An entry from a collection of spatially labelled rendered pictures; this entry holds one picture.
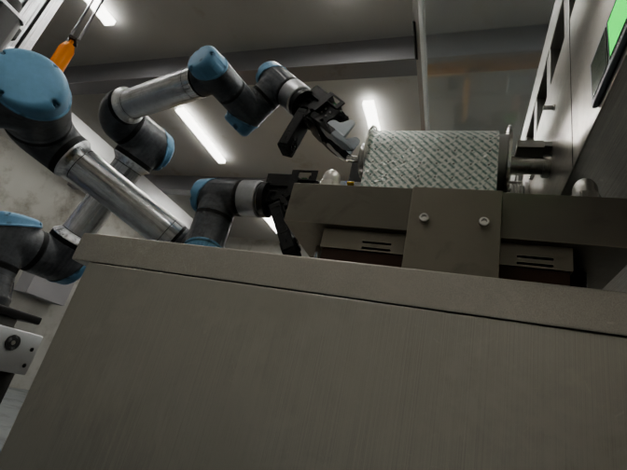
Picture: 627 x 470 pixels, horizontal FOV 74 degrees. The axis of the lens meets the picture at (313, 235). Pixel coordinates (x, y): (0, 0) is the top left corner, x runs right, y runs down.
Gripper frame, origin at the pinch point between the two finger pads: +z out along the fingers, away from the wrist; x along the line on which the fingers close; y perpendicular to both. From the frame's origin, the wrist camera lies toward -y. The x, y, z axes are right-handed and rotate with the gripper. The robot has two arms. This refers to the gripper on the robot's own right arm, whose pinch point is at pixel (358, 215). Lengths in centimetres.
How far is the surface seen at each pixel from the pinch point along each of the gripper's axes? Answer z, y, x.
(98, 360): -19.2, -34.2, -26.2
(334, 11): -109, 300, 179
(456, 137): 15.4, 17.6, -0.3
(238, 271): -5.4, -21.8, -26.2
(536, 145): 29.4, 18.7, 3.3
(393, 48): -57, 286, 211
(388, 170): 4.0, 9.8, -0.5
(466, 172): 17.6, 9.7, -0.5
